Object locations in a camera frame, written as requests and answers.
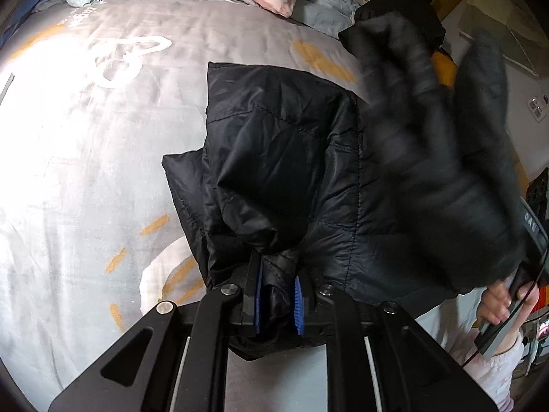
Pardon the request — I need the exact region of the person's right hand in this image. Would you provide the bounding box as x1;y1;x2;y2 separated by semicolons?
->
479;272;539;327

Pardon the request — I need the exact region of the grey printed bed sheet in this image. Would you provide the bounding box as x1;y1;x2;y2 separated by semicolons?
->
0;0;485;400

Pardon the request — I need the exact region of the person's right forearm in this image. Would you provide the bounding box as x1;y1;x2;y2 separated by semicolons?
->
461;309;526;412

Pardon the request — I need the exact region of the dark cloth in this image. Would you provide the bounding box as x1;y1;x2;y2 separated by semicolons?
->
339;11;530;295

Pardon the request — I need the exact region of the light grey garment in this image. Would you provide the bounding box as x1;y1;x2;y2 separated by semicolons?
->
296;0;374;37

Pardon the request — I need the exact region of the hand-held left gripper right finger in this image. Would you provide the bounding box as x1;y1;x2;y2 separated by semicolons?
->
293;266;500;412

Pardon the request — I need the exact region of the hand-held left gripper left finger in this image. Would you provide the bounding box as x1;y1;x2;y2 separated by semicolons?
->
47;251;263;412

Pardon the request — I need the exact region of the black quilted jacket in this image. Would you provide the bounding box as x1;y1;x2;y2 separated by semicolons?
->
162;61;472;363

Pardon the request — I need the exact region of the white wall socket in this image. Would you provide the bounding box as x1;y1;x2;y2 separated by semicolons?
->
527;94;549;121

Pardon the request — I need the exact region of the pale curtain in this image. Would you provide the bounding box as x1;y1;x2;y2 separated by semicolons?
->
457;0;549;78

